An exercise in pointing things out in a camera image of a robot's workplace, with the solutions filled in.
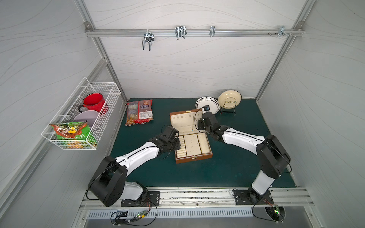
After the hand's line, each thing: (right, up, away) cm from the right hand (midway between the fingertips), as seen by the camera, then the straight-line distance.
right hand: (201, 117), depth 91 cm
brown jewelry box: (-4, -16, -2) cm, 17 cm away
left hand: (-13, -16, -5) cm, 22 cm away
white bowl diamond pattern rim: (+14, +9, +25) cm, 30 cm away
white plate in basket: (-55, +2, -25) cm, 61 cm away
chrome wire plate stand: (+23, +8, +15) cm, 29 cm away
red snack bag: (-46, +3, +16) cm, 48 cm away
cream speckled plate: (+22, +13, +11) cm, 28 cm away
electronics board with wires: (-42, -49, -21) cm, 68 cm away
